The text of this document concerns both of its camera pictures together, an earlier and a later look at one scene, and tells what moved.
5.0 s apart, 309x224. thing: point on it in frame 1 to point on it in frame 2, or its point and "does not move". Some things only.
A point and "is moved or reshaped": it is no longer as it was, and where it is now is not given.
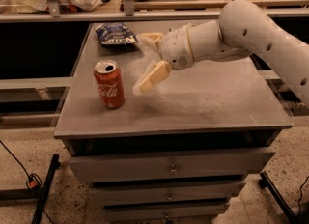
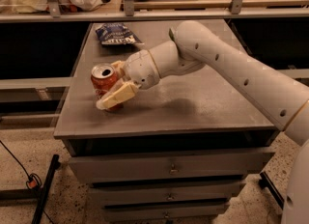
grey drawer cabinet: [178, 153] does not move
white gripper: [175, 50] to [141, 69]
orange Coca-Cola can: [109, 81] is moved or reshaped
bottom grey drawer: [165, 212] does not move
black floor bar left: [53, 166] does not move
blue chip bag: [116, 34] does not move
